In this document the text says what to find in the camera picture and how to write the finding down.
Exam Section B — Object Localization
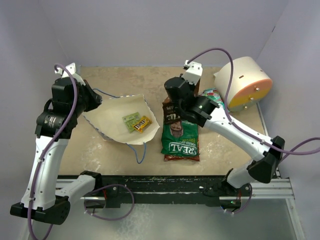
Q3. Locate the yellow M&M's packet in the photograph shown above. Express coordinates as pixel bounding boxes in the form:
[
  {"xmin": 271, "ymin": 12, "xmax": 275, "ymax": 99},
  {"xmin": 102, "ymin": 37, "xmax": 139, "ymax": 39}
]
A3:
[{"xmin": 132, "ymin": 115, "xmax": 152, "ymax": 133}]

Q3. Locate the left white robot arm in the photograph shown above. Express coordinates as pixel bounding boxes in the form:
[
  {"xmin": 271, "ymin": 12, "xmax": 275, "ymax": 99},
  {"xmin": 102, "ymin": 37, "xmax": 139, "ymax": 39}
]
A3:
[{"xmin": 10, "ymin": 76, "xmax": 103, "ymax": 225}]

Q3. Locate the blue checkered paper bag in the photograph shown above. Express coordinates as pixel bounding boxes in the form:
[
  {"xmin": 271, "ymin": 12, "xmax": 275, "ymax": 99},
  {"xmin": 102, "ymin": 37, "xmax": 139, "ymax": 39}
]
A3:
[{"xmin": 82, "ymin": 87, "xmax": 161, "ymax": 165}]

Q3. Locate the beige and orange cylinder device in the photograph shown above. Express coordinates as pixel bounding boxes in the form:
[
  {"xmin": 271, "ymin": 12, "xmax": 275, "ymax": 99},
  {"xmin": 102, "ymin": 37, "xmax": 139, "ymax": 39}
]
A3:
[{"xmin": 214, "ymin": 56, "xmax": 273, "ymax": 112}]

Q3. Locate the green chips bag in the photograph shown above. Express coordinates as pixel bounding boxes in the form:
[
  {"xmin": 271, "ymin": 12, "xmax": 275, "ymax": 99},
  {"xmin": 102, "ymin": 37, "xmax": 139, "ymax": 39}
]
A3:
[{"xmin": 161, "ymin": 120, "xmax": 199, "ymax": 158}]

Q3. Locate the light green snack packet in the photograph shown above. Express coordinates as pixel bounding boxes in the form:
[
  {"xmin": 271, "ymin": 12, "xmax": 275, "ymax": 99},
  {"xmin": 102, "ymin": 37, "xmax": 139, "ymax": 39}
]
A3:
[{"xmin": 122, "ymin": 112, "xmax": 141, "ymax": 133}]

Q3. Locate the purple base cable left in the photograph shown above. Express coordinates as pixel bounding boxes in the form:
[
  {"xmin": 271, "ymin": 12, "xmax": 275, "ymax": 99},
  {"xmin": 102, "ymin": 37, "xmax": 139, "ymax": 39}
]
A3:
[{"xmin": 83, "ymin": 183, "xmax": 136, "ymax": 221}]

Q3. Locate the teal Fox's mint packet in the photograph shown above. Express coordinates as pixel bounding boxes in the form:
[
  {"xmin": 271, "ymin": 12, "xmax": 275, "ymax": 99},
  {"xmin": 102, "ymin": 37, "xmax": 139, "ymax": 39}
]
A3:
[{"xmin": 200, "ymin": 87, "xmax": 225, "ymax": 109}]

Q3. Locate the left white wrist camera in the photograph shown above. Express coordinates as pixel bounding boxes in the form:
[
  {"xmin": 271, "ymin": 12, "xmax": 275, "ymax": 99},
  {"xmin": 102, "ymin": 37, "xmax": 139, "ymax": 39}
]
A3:
[{"xmin": 54, "ymin": 62, "xmax": 86, "ymax": 85}]

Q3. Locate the red Doritos bag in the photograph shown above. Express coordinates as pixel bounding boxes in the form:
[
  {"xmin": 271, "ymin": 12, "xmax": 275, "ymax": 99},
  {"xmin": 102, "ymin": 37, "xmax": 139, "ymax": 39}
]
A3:
[{"xmin": 163, "ymin": 154, "xmax": 200, "ymax": 162}]

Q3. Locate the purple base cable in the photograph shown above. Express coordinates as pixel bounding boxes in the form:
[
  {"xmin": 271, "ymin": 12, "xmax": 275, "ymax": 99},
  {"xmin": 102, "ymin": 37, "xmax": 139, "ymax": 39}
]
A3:
[
  {"xmin": 83, "ymin": 183, "xmax": 136, "ymax": 221},
  {"xmin": 222, "ymin": 183, "xmax": 253, "ymax": 216}
]

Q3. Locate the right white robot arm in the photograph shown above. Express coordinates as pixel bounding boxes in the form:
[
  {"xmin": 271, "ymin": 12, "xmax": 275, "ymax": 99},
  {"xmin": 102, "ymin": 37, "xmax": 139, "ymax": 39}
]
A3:
[{"xmin": 164, "ymin": 77, "xmax": 285, "ymax": 196}]

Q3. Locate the brown sea salt chips bag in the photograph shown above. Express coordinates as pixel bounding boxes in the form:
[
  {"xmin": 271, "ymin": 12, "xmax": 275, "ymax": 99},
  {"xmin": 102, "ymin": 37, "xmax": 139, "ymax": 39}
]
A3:
[{"xmin": 162, "ymin": 81, "xmax": 200, "ymax": 125}]

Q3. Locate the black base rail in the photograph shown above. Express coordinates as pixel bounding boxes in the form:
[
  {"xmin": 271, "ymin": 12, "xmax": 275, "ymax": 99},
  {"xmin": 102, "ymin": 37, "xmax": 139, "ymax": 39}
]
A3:
[{"xmin": 82, "ymin": 171, "xmax": 252, "ymax": 210}]

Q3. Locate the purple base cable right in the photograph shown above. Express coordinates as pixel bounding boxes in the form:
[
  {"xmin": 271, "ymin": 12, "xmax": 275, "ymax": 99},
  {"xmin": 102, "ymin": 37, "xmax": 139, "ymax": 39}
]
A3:
[{"xmin": 222, "ymin": 183, "xmax": 253, "ymax": 216}]

